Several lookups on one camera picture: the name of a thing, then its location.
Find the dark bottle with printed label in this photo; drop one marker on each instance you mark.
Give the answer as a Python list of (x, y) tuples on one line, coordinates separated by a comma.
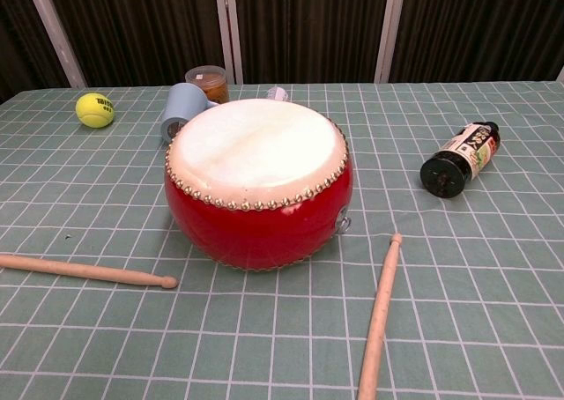
[(462, 160)]

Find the yellow tennis ball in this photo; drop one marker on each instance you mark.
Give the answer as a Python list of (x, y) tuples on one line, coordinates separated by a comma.
[(94, 110)]

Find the red drum with white skin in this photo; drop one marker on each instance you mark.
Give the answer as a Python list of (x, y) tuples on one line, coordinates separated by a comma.
[(255, 188)]

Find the light blue plastic mug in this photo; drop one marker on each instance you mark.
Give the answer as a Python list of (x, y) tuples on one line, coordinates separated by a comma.
[(180, 109)]

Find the small clear plastic item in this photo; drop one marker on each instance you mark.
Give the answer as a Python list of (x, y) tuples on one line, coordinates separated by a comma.
[(277, 93)]

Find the green checkered tablecloth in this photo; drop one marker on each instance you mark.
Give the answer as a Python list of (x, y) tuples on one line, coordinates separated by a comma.
[(440, 285)]

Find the wooden drumstick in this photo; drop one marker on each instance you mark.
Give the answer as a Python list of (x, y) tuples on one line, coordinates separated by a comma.
[(88, 271), (379, 320)]

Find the white screen frame post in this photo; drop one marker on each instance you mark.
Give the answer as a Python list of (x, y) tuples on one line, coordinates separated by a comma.
[(390, 30), (228, 30), (55, 30)]

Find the clear jar with brown contents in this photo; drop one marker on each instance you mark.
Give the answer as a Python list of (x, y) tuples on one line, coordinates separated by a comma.
[(211, 83)]

